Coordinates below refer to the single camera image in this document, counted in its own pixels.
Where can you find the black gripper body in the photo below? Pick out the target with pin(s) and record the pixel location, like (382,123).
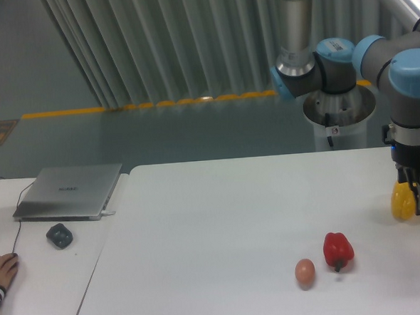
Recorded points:
(404,143)

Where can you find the yellow bell pepper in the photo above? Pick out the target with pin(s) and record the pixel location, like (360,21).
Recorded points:
(403,205)

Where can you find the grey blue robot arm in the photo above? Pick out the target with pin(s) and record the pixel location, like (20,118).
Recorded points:
(328,75)

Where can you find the red bell pepper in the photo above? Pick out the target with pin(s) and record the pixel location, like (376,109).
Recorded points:
(337,250)

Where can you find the person's hand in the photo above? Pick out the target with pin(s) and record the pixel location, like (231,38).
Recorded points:
(8,269)

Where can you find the brown egg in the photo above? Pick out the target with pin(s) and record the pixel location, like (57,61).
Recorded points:
(305,272)

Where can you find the grey pleated curtain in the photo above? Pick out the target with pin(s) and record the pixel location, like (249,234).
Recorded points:
(134,52)

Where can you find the white usb dongle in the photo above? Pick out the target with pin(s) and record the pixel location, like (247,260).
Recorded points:
(106,213)

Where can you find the silver closed laptop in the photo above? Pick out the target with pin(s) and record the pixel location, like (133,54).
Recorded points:
(78,193)

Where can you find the small black device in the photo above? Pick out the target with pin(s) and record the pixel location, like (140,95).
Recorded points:
(59,236)

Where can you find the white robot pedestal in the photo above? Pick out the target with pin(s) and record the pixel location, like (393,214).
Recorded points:
(340,121)

